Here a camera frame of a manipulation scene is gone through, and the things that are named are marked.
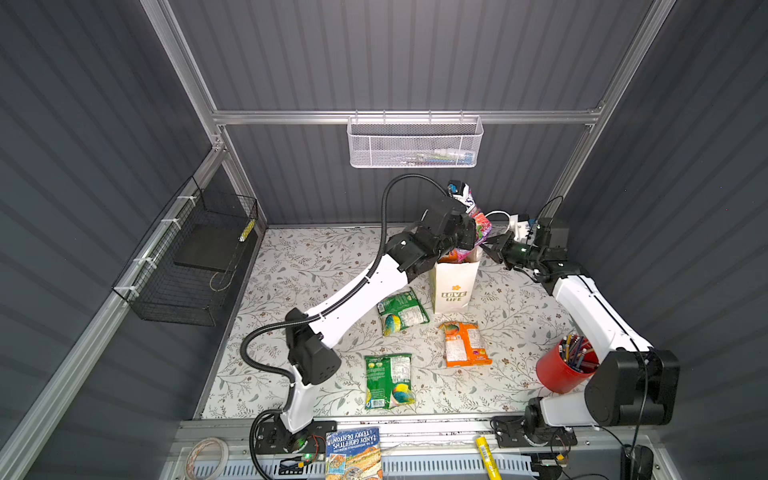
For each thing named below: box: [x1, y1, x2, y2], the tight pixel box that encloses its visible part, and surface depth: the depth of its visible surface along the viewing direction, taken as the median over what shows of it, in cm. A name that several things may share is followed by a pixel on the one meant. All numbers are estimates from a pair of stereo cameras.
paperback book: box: [325, 427, 383, 480], surface depth 70 cm
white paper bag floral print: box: [429, 246, 484, 314], surface depth 84 cm
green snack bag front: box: [364, 353, 416, 410], surface depth 82 cm
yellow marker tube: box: [476, 436, 502, 480], surface depth 71 cm
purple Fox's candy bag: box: [452, 186, 492, 245], surface depth 74 cm
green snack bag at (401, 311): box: [377, 287, 430, 337], surface depth 95 cm
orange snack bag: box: [438, 321, 493, 367], surface depth 88 cm
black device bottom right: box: [620, 444, 654, 480], surface depth 68 cm
